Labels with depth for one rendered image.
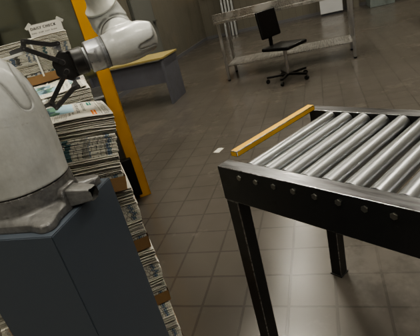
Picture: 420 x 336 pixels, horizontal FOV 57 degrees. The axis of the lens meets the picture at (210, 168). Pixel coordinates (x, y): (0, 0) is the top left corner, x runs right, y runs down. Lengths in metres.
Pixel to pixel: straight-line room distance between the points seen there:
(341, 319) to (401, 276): 0.36
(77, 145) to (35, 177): 0.41
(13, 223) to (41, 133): 0.15
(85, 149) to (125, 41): 0.32
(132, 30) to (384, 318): 1.39
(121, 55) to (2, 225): 0.61
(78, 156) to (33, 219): 0.43
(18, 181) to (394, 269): 1.64
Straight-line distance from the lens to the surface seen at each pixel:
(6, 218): 0.73
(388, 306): 1.81
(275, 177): 1.06
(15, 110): 0.68
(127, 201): 1.19
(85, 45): 1.17
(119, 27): 1.18
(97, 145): 1.10
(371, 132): 1.30
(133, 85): 5.87
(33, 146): 0.69
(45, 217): 0.69
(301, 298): 1.84
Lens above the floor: 1.28
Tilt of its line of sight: 23 degrees down
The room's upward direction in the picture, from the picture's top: 14 degrees counter-clockwise
